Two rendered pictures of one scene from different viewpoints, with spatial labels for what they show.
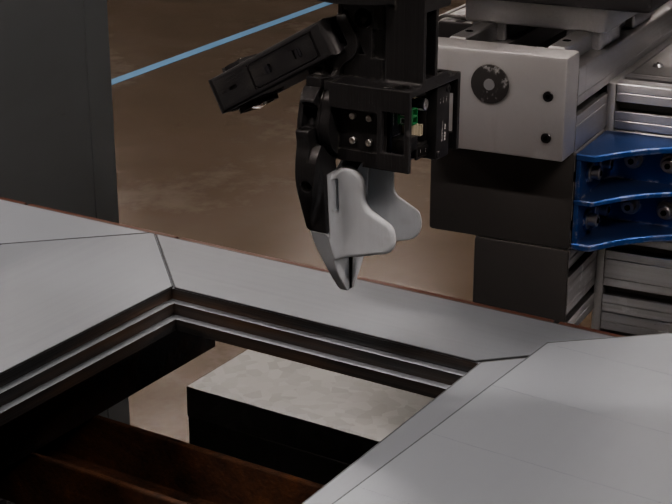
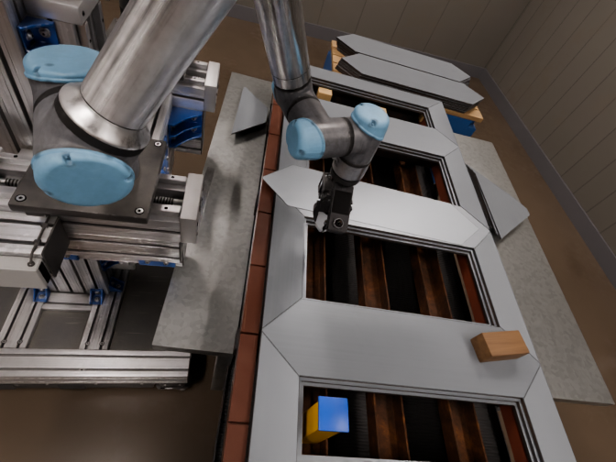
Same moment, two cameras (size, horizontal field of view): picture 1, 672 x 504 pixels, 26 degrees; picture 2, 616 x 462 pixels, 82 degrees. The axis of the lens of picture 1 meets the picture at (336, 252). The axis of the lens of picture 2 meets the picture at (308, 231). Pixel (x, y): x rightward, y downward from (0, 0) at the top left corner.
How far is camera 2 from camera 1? 1.51 m
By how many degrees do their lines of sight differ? 101
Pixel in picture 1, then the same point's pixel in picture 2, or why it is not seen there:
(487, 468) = not seen: hidden behind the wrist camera
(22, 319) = (345, 324)
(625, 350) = (282, 191)
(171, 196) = not seen: outside the picture
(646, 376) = (294, 187)
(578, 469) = not seen: hidden behind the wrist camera
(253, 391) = (228, 330)
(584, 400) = (311, 195)
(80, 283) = (314, 325)
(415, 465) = (353, 216)
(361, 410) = (227, 294)
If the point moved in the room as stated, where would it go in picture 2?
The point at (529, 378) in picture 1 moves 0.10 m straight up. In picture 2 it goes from (307, 205) to (316, 181)
